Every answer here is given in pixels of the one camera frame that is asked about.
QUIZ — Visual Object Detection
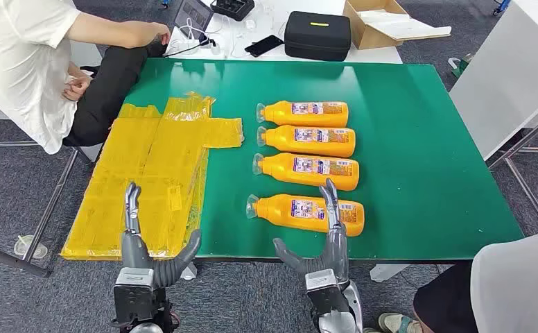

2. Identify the person's left hand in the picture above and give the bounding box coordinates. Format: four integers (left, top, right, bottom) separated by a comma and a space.
147, 22, 172, 47

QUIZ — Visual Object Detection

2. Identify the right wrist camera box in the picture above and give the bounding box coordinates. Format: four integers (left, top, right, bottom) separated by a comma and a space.
304, 269, 350, 318

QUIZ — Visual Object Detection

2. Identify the person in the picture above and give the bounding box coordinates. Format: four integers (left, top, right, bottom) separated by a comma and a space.
413, 227, 538, 333
0, 0, 172, 155

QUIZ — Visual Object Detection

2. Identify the open cardboard box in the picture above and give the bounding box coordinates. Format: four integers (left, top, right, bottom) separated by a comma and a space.
342, 0, 453, 51

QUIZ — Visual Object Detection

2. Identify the black smartphone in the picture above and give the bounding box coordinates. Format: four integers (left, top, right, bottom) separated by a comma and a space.
244, 34, 284, 58

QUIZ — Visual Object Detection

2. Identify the white charging cable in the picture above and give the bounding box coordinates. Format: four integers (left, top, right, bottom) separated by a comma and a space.
177, 17, 226, 56

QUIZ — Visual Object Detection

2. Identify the white desk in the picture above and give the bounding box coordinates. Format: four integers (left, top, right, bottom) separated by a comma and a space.
163, 0, 404, 65

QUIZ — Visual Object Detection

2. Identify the white bench with metal frame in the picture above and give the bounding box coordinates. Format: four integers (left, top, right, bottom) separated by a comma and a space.
0, 40, 103, 279

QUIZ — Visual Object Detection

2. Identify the green and white object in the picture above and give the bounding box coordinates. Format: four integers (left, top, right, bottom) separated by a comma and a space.
448, 53, 476, 79

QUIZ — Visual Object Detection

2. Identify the dark tablet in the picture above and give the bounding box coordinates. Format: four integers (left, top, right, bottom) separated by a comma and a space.
173, 0, 215, 41

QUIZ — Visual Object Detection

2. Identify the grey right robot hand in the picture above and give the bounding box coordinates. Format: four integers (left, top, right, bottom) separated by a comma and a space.
272, 178, 350, 284

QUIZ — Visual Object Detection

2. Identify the black zip case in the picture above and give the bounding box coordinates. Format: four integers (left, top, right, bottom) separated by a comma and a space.
284, 10, 353, 62

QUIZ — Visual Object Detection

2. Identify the black tray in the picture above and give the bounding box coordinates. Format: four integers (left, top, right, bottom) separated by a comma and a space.
210, 0, 256, 22

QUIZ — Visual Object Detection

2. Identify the yellow taped cardboard mat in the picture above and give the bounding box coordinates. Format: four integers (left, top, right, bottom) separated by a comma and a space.
60, 92, 245, 262

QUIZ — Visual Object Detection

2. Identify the white flat sheet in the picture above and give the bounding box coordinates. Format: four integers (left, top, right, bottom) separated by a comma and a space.
358, 10, 453, 42

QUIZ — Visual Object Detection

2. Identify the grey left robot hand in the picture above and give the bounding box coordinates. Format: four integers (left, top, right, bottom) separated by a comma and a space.
121, 182, 202, 291

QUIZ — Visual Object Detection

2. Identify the white table foot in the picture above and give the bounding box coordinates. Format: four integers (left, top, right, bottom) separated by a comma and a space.
179, 262, 199, 281
369, 264, 410, 283

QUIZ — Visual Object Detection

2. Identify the clear plastic cup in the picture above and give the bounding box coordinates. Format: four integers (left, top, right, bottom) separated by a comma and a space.
13, 235, 49, 259

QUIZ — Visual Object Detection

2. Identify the pale sneaker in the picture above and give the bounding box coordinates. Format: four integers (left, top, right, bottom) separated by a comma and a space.
378, 312, 424, 333

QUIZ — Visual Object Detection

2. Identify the black cable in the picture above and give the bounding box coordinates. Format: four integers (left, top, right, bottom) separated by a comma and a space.
162, 40, 206, 58

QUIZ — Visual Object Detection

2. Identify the orange detergent bottle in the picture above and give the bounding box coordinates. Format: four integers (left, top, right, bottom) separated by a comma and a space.
252, 152, 361, 192
256, 125, 356, 159
256, 100, 349, 128
245, 193, 366, 238

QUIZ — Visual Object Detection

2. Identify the person's right hand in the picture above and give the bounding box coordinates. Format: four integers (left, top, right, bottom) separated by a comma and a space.
62, 76, 93, 102

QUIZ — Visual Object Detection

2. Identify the white table with metal legs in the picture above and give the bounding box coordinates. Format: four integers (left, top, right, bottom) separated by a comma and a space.
448, 0, 538, 231

